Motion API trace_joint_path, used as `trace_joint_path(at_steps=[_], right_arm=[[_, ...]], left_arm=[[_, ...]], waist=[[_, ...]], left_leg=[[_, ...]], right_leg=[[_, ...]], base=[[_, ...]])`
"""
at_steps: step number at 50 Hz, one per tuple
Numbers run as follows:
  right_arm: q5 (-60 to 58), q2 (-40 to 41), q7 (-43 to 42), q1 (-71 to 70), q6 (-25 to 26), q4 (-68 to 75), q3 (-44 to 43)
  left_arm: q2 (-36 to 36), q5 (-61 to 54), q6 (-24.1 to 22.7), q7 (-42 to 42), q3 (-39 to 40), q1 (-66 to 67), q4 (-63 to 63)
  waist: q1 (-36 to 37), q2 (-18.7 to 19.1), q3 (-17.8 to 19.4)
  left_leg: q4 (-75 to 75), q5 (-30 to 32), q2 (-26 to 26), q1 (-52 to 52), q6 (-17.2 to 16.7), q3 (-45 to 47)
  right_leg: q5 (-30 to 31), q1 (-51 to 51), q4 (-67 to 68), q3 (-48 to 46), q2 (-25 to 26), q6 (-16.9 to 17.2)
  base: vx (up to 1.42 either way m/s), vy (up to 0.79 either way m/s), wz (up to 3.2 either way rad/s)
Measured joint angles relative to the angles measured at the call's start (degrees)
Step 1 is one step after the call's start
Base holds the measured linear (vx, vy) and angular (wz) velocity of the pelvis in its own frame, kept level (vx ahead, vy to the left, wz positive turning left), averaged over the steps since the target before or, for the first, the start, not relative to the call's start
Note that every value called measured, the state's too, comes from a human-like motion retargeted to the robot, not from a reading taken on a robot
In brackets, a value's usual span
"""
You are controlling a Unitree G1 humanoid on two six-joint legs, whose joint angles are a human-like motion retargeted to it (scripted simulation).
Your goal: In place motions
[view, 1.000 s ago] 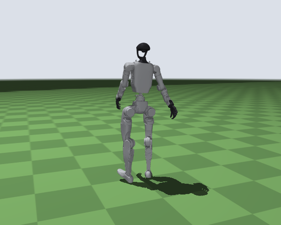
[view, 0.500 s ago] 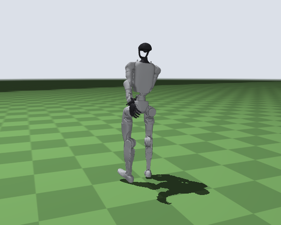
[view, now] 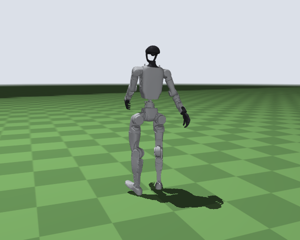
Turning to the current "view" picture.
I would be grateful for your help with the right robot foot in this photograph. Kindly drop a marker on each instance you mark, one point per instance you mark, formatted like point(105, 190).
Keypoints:
point(158, 186)

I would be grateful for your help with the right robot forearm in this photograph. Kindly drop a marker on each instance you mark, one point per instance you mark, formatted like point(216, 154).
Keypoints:
point(178, 102)

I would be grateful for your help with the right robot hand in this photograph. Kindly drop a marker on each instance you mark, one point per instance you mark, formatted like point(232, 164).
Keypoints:
point(185, 117)

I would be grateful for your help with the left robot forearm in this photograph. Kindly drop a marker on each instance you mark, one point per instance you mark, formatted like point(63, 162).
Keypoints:
point(129, 94)

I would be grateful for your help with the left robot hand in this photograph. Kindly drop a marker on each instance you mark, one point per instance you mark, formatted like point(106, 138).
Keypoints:
point(126, 104)

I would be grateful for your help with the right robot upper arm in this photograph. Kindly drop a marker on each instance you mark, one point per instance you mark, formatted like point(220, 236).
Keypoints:
point(169, 81)

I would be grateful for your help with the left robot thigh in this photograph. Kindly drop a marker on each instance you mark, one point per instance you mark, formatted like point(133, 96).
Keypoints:
point(135, 132)

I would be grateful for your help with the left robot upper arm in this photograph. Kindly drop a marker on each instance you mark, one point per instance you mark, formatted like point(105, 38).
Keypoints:
point(136, 72)

